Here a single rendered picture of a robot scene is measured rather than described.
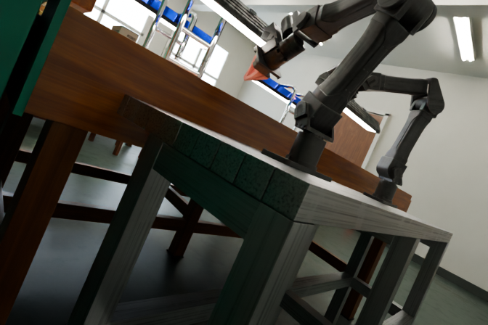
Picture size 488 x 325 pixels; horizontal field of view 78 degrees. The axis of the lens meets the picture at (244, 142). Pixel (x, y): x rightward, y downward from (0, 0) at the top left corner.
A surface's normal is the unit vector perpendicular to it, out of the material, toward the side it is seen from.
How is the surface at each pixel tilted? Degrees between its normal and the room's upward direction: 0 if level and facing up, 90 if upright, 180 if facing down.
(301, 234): 90
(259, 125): 90
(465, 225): 90
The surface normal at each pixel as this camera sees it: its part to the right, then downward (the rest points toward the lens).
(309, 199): 0.67, 0.30
